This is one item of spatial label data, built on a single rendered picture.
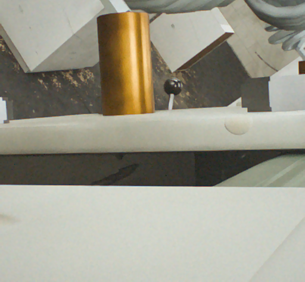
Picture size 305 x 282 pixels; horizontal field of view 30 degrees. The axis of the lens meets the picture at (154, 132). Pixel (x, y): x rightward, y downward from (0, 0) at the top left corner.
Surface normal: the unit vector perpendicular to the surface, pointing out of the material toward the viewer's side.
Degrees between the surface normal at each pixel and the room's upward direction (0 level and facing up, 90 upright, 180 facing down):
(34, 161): 90
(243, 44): 90
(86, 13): 90
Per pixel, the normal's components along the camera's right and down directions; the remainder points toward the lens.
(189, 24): -0.37, 0.14
